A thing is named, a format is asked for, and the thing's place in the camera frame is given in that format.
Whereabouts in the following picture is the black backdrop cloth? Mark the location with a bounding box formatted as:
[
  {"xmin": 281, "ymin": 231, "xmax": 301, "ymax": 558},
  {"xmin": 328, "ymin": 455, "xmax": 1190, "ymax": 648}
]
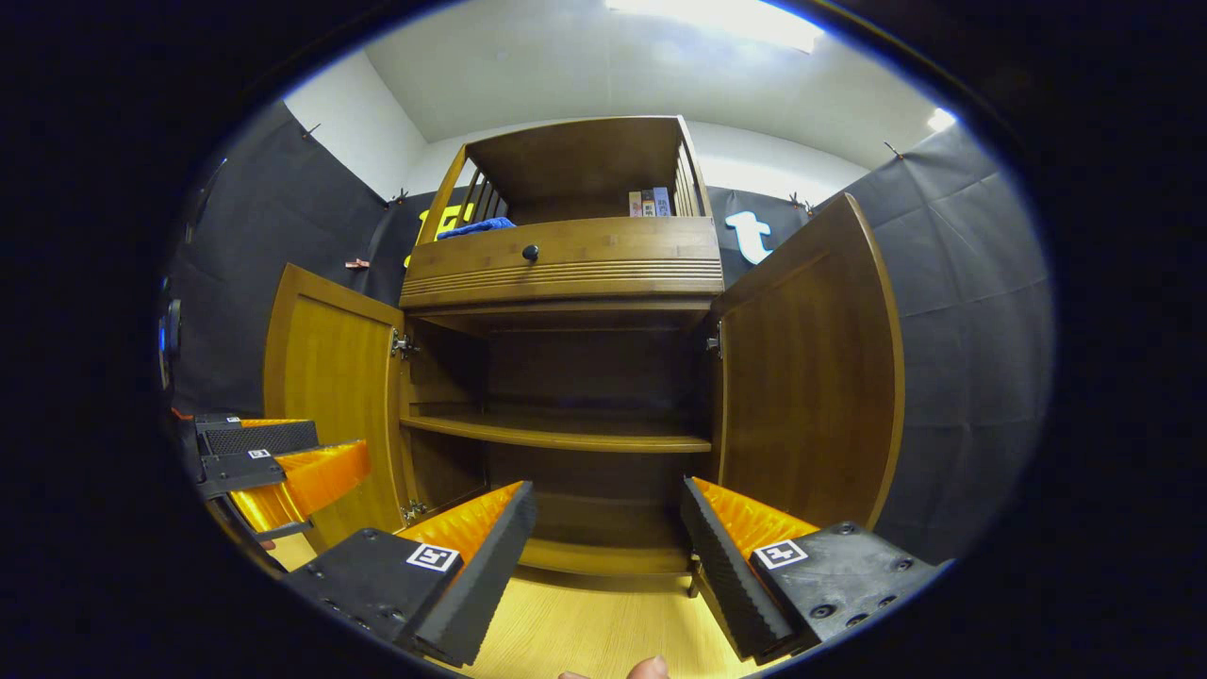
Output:
[{"xmin": 162, "ymin": 99, "xmax": 1055, "ymax": 565}]

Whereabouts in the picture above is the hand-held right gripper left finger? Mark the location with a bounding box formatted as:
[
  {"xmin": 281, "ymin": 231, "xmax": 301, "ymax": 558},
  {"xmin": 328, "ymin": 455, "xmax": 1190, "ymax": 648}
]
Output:
[{"xmin": 281, "ymin": 481, "xmax": 540, "ymax": 669}]

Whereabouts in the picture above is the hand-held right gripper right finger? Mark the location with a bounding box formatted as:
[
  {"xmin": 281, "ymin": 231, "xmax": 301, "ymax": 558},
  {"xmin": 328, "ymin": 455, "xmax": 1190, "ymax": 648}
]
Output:
[{"xmin": 680, "ymin": 476, "xmax": 949, "ymax": 664}]

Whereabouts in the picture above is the wooden inner shelf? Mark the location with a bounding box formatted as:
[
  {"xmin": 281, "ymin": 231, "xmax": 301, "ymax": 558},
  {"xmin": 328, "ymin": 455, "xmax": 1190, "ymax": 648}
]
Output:
[{"xmin": 401, "ymin": 412, "xmax": 714, "ymax": 455}]

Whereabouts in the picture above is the blue cloth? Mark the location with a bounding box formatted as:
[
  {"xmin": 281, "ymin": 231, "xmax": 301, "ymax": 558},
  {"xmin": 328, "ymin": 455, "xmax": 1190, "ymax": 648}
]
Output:
[{"xmin": 436, "ymin": 217, "xmax": 518, "ymax": 240}]

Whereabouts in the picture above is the wooden shoe cabinet door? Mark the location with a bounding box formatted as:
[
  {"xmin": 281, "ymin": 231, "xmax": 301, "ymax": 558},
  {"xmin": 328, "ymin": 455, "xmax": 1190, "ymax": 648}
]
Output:
[
  {"xmin": 712, "ymin": 193, "xmax": 906, "ymax": 532},
  {"xmin": 262, "ymin": 263, "xmax": 416, "ymax": 553}
]

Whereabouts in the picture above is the wooden cabinet drawer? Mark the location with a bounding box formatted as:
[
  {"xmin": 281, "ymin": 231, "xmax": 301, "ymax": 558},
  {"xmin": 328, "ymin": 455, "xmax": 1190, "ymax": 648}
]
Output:
[{"xmin": 398, "ymin": 216, "xmax": 725, "ymax": 310}]

